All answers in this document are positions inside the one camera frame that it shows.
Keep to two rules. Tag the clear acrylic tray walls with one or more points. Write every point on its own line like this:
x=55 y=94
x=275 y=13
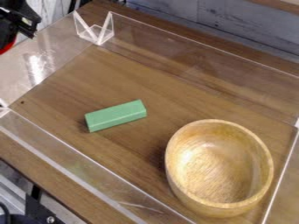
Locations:
x=100 y=59

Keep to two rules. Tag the red fuzzy ball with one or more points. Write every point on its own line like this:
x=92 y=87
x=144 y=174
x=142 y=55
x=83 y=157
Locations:
x=7 y=42

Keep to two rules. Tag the green rectangular block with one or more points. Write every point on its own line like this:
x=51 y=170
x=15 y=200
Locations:
x=115 y=115

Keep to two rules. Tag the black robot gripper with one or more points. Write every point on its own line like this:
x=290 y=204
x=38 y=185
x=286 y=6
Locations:
x=18 y=18

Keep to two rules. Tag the black metal bracket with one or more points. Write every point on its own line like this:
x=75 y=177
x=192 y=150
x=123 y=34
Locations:
x=39 y=213

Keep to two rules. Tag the wooden bowl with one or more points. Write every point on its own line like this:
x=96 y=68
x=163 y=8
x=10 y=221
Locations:
x=219 y=167

